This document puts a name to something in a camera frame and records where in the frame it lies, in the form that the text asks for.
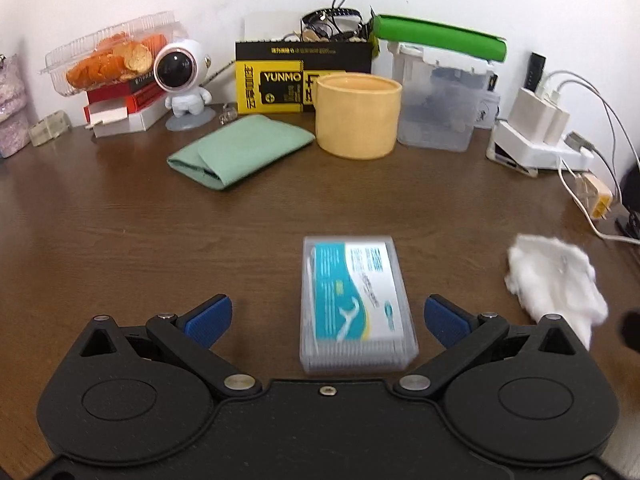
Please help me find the white cotton wad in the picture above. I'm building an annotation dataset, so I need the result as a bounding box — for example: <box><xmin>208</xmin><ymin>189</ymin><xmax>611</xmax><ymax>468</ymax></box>
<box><xmin>504</xmin><ymin>234</ymin><xmax>608</xmax><ymax>348</ymax></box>

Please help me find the clear dental floss pick box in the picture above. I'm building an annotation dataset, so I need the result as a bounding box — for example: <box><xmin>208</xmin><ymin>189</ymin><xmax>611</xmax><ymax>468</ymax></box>
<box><xmin>299</xmin><ymin>236</ymin><xmax>419</xmax><ymax>375</ymax></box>

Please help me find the clear plastic storage container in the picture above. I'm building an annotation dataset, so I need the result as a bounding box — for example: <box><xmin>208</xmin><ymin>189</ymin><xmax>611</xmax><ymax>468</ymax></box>
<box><xmin>387</xmin><ymin>42</ymin><xmax>495</xmax><ymax>152</ymax></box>

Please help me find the green folded cloth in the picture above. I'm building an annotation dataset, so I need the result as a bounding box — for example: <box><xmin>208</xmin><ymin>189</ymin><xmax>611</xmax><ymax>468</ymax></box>
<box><xmin>167</xmin><ymin>115</ymin><xmax>314</xmax><ymax>191</ymax></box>

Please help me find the yellow white plug adapter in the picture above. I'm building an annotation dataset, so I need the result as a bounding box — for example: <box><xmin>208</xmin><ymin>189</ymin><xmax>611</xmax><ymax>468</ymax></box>
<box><xmin>575</xmin><ymin>172</ymin><xmax>614</xmax><ymax>220</ymax></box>

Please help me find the white power strip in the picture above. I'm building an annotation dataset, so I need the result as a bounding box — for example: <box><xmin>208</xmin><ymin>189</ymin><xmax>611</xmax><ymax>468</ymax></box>
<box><xmin>492</xmin><ymin>122</ymin><xmax>594</xmax><ymax>171</ymax></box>

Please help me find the white charger left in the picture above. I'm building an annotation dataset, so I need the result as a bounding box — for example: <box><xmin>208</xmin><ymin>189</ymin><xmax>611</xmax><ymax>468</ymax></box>
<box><xmin>508</xmin><ymin>88</ymin><xmax>555</xmax><ymax>143</ymax></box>

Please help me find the white charger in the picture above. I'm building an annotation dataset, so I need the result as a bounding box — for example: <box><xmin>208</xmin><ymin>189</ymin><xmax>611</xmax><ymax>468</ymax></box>
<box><xmin>508</xmin><ymin>88</ymin><xmax>555</xmax><ymax>143</ymax></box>
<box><xmin>544</xmin><ymin>106</ymin><xmax>570</xmax><ymax>146</ymax></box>

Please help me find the white charger right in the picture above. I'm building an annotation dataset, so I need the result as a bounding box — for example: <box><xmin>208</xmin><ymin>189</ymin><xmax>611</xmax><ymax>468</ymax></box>
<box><xmin>544</xmin><ymin>106</ymin><xmax>570</xmax><ymax>146</ymax></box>

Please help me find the red white boxes stack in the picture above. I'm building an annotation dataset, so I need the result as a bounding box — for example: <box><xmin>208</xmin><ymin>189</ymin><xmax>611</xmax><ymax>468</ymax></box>
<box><xmin>84</xmin><ymin>80</ymin><xmax>167</xmax><ymax>138</ymax></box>

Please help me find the yellow round cup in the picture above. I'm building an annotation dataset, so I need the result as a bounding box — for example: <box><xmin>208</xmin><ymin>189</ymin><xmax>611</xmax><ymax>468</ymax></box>
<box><xmin>312</xmin><ymin>73</ymin><xmax>402</xmax><ymax>160</ymax></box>

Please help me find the small grey green block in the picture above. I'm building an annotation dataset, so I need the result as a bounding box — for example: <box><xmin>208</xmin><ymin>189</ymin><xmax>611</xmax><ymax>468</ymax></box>
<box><xmin>28</xmin><ymin>110</ymin><xmax>72</xmax><ymax>146</ymax></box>

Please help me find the pink textured vase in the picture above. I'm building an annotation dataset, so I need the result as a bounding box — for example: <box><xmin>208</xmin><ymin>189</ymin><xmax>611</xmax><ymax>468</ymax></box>
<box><xmin>0</xmin><ymin>54</ymin><xmax>30</xmax><ymax>158</ymax></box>

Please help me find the white astronaut figurine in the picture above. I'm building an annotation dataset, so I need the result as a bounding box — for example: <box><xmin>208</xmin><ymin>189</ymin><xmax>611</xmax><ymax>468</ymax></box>
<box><xmin>153</xmin><ymin>39</ymin><xmax>216</xmax><ymax>132</ymax></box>

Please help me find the black yellow Yunmo box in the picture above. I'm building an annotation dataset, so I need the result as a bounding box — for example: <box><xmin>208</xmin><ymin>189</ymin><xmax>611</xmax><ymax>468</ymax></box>
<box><xmin>234</xmin><ymin>41</ymin><xmax>373</xmax><ymax>115</ymax></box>

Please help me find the clear snack clamshell box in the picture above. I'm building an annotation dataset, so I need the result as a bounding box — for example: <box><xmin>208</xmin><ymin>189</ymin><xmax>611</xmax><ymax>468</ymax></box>
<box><xmin>42</xmin><ymin>11</ymin><xmax>186</xmax><ymax>96</ymax></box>

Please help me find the green cylindrical case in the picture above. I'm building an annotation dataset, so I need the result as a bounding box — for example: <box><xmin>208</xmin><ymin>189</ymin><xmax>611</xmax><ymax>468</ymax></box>
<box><xmin>373</xmin><ymin>14</ymin><xmax>506</xmax><ymax>63</ymax></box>

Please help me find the white charging cable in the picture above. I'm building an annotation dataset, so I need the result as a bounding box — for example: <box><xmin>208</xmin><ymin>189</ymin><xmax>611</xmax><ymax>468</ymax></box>
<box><xmin>534</xmin><ymin>70</ymin><xmax>640</xmax><ymax>246</ymax></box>

